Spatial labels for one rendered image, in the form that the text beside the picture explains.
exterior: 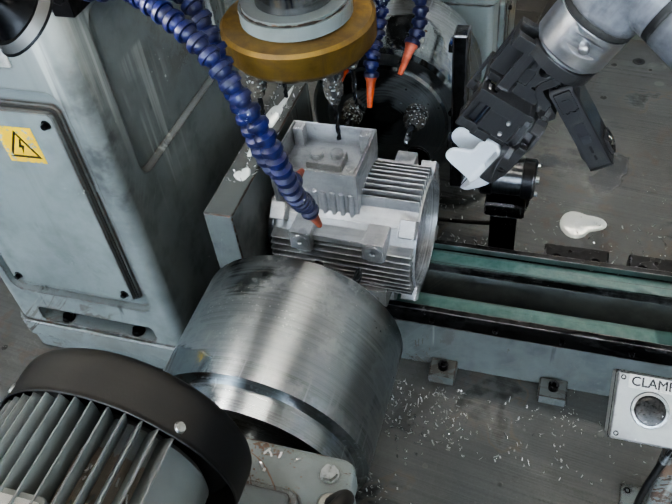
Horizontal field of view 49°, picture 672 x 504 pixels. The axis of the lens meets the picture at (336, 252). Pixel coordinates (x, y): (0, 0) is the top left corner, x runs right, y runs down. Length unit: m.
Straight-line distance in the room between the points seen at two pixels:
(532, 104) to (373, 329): 0.29
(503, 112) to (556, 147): 0.77
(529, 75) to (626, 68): 1.02
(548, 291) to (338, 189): 0.37
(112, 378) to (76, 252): 0.56
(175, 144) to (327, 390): 0.43
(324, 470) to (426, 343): 0.49
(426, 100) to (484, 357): 0.40
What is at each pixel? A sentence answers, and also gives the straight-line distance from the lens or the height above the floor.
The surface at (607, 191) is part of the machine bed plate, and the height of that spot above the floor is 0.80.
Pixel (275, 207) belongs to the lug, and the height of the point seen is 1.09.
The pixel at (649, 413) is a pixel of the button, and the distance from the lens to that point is 0.82.
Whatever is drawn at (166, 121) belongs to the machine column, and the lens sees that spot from 1.00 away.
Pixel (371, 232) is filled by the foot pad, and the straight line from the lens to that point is 0.95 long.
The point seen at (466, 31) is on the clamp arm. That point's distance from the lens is 0.99.
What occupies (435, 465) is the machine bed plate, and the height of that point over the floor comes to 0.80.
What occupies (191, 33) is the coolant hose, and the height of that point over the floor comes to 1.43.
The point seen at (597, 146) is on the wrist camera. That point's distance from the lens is 0.81.
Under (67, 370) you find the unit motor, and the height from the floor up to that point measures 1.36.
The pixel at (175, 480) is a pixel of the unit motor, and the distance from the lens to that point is 0.51.
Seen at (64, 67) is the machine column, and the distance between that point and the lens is 0.83.
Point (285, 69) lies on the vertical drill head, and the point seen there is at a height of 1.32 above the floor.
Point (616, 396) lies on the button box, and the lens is 0.82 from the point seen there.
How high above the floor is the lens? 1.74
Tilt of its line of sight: 46 degrees down
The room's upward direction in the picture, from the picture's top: 8 degrees counter-clockwise
